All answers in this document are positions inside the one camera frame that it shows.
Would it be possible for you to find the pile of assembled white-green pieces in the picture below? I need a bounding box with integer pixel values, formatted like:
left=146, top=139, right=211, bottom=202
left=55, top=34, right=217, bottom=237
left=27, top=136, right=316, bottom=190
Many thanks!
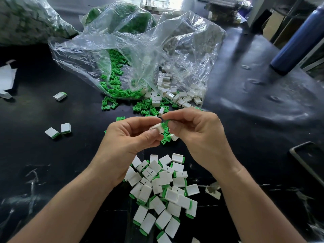
left=124, top=153, right=200, bottom=243

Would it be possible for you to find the empty white shell right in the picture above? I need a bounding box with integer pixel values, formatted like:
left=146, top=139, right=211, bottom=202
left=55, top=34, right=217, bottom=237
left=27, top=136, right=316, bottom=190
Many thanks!
left=205, top=185, right=222, bottom=200

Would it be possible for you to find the white paper sheet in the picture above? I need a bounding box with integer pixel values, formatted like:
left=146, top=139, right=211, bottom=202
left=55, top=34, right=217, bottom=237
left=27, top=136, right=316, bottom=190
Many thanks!
left=0, top=63, right=17, bottom=92

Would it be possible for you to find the heap of white caps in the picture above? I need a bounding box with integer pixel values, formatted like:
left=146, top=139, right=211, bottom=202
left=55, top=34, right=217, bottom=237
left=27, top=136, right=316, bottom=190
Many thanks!
left=150, top=63, right=204, bottom=117

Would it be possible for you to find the blue cylinder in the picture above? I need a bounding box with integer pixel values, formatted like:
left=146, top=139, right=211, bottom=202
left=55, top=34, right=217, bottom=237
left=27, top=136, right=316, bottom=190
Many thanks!
left=270, top=3, right=324, bottom=75

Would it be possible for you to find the white plastic part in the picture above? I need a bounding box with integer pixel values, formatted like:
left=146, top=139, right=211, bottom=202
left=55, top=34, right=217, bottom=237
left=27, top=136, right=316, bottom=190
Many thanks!
left=150, top=123, right=165, bottom=135

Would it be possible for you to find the person's right forearm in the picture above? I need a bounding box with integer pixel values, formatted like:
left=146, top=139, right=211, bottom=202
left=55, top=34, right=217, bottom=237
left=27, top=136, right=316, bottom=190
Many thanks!
left=210, top=159, right=307, bottom=243

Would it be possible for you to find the large bag of assembled pieces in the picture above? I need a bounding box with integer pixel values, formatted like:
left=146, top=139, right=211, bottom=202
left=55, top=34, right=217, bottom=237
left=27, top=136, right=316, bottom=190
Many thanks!
left=0, top=0, right=79, bottom=47

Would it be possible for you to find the pile of green clips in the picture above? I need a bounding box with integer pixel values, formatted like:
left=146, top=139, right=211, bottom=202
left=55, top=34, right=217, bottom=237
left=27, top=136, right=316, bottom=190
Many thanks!
left=100, top=48, right=178, bottom=146

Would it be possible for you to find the white component box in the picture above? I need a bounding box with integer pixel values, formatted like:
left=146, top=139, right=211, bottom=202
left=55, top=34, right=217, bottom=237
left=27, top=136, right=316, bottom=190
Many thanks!
left=139, top=0, right=175, bottom=13

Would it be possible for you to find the plastic bag full of green pieces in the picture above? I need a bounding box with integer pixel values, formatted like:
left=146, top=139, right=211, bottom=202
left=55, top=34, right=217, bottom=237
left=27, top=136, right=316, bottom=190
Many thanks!
left=81, top=2, right=155, bottom=34

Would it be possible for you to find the person's right hand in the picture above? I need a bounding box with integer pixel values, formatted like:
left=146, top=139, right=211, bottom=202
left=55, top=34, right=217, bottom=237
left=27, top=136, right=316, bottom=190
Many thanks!
left=159, top=107, right=239, bottom=175

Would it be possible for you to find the black smartphone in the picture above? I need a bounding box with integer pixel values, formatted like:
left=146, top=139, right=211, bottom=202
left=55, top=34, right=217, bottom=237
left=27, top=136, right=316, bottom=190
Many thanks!
left=290, top=141, right=324, bottom=186

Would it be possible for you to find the person's left hand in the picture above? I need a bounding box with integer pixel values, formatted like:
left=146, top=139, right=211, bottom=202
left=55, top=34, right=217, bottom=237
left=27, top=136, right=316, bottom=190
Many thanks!
left=96, top=116, right=165, bottom=188

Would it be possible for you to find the grey machine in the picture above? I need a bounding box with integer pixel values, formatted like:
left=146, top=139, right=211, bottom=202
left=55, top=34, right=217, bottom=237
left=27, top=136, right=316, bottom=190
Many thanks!
left=205, top=0, right=254, bottom=23

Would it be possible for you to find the clear plastic bag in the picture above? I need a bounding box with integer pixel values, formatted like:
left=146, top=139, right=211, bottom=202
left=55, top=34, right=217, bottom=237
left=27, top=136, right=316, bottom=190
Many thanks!
left=49, top=1, right=227, bottom=101

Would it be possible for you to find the person's left forearm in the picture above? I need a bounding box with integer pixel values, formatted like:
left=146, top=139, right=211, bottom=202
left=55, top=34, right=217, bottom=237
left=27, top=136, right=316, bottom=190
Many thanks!
left=7, top=167, right=122, bottom=243

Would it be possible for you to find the white metal frame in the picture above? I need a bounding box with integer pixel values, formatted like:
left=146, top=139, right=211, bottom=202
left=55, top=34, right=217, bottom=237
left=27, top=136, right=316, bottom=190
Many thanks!
left=247, top=0, right=324, bottom=41

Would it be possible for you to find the brown cardboard box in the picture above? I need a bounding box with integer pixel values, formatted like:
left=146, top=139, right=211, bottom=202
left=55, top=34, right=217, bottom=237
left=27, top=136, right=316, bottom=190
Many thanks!
left=263, top=8, right=287, bottom=39

